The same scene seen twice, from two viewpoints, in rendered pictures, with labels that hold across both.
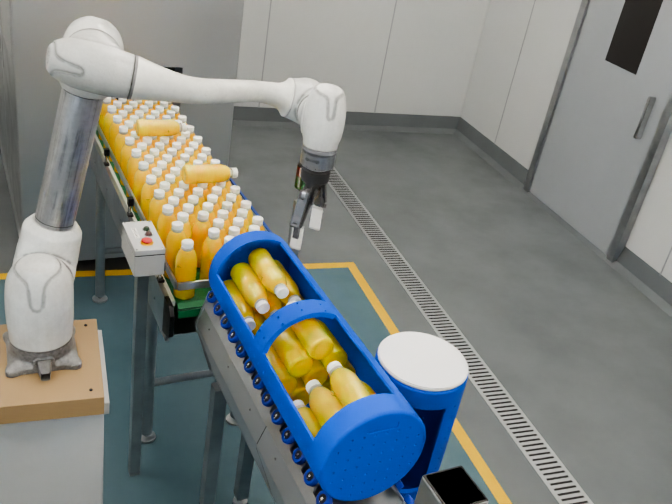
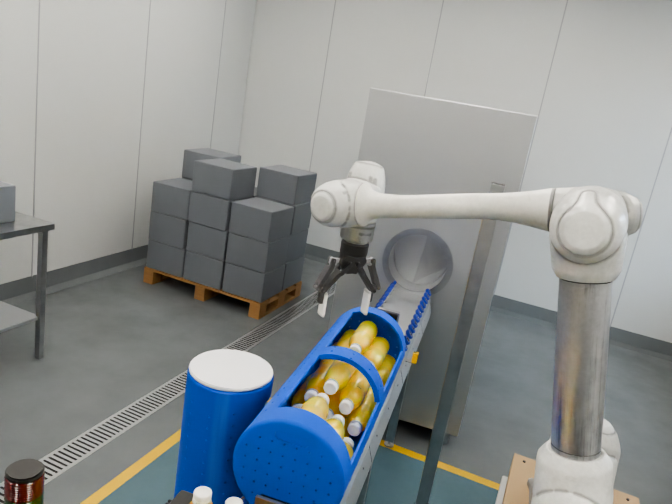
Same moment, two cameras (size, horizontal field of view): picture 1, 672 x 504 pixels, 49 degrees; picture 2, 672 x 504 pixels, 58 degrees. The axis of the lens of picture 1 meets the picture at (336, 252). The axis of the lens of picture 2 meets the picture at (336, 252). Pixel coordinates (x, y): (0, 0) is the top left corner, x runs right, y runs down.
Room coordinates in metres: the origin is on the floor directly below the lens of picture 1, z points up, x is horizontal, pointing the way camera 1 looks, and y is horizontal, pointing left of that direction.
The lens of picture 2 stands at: (2.92, 1.14, 2.00)
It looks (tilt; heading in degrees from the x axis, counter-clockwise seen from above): 16 degrees down; 224
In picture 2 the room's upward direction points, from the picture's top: 10 degrees clockwise
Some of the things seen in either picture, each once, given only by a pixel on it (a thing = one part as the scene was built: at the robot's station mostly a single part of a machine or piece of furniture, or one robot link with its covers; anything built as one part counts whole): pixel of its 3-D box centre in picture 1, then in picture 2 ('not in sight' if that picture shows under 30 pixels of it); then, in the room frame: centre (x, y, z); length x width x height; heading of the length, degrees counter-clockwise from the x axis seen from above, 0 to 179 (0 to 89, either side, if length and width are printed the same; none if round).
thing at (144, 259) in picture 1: (142, 247); not in sight; (2.12, 0.64, 1.05); 0.20 x 0.10 x 0.10; 31
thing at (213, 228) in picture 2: not in sight; (231, 227); (-0.17, -3.21, 0.59); 1.20 x 0.80 x 1.19; 114
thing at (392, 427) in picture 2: not in sight; (398, 398); (0.31, -0.69, 0.31); 0.06 x 0.06 x 0.63; 31
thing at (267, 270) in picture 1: (269, 273); (310, 418); (1.93, 0.19, 1.16); 0.19 x 0.07 x 0.07; 31
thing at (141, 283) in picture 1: (137, 375); not in sight; (2.12, 0.64, 0.50); 0.04 x 0.04 x 1.00; 31
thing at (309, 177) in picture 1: (313, 182); (352, 256); (1.77, 0.09, 1.56); 0.08 x 0.07 x 0.09; 164
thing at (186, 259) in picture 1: (185, 270); not in sight; (2.11, 0.49, 1.00); 0.07 x 0.07 x 0.19
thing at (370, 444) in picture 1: (302, 347); (336, 393); (1.68, 0.04, 1.09); 0.88 x 0.28 x 0.28; 31
